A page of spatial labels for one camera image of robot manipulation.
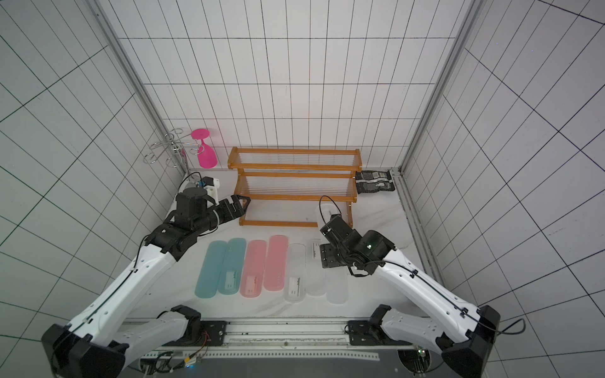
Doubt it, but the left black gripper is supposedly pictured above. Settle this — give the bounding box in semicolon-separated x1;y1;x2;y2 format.
194;194;251;234

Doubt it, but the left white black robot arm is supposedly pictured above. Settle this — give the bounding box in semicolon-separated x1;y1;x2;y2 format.
41;185;251;377

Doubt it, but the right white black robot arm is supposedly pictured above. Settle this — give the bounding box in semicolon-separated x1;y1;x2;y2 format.
320;214;513;377

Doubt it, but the orange wooden three-tier shelf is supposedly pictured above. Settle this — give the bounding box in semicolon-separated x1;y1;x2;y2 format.
228;146;362;225

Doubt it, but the pink pencil case right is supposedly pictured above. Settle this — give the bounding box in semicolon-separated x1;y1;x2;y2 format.
263;235;288;291

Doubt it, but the pink pencil case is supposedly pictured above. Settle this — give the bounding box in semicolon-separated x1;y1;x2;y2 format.
240;240;267;299
263;235;288;291

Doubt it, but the teal pencil case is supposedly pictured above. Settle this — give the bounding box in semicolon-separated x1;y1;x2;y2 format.
195;240;228;299
217;238;247;295

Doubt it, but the pink pencil case left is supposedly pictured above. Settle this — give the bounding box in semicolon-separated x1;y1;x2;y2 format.
240;240;267;299

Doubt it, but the teal pencil case far left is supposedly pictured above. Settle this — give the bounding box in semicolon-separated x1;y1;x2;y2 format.
195;240;228;299

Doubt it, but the pink plastic wine glass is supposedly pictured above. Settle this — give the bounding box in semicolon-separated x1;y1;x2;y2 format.
191;129;218;169

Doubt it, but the black patterned pouch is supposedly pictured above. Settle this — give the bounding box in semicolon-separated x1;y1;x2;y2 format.
355;170;395;195

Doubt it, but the silver metal glass rack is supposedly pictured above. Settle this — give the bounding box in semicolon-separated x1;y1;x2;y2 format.
143;128;199;175

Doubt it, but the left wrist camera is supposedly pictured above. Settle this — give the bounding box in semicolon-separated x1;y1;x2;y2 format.
199;176;220;203

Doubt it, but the aluminium mounting rail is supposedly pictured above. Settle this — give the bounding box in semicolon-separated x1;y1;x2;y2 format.
111;310;444;365

